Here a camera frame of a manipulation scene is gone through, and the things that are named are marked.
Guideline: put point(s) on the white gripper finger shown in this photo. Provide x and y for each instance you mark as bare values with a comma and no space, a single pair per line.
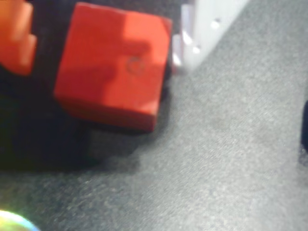
204,24

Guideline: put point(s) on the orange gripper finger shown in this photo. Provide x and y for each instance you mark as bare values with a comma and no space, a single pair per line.
15,36

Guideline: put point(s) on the red cube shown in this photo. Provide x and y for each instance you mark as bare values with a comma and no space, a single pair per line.
108,72

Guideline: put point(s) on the hugging face emoji sticker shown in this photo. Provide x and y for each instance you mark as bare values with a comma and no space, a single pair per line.
12,222

